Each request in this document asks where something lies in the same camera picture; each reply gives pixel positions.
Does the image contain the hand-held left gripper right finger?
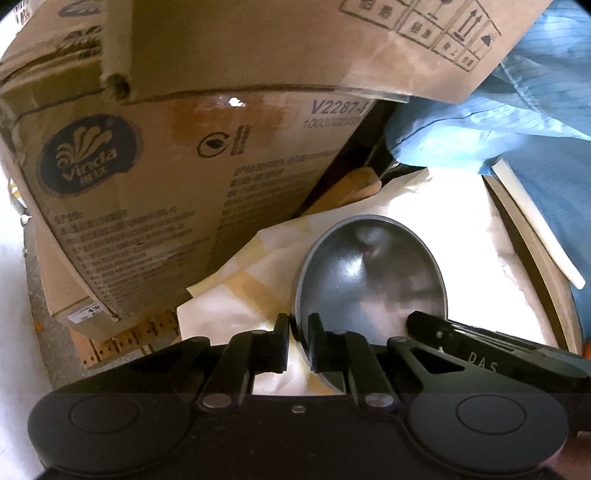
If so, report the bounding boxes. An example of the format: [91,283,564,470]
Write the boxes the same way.
[307,313,467,410]

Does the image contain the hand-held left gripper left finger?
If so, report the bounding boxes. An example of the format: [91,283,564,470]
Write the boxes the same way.
[133,314,293,411]

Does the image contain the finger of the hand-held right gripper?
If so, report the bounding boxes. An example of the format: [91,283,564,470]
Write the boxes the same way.
[405,310,468,357]

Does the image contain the medium shallow steel bowl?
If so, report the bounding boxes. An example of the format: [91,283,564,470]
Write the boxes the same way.
[294,214,447,394]

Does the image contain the cream paper table cover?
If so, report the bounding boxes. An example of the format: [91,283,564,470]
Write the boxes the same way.
[177,167,570,398]

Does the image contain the white stick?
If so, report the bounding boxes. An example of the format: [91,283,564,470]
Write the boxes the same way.
[491,161,585,290]

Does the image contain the cardboard box with white label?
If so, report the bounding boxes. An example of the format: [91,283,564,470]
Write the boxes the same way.
[27,222,186,372]

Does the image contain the cardboard box with blue logo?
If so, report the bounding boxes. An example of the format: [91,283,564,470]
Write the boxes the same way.
[0,87,376,324]

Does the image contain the light blue coat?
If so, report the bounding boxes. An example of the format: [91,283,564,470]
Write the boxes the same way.
[385,7,591,289]

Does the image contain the open brown cardboard box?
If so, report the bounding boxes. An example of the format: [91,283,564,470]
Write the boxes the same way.
[0,0,552,106]

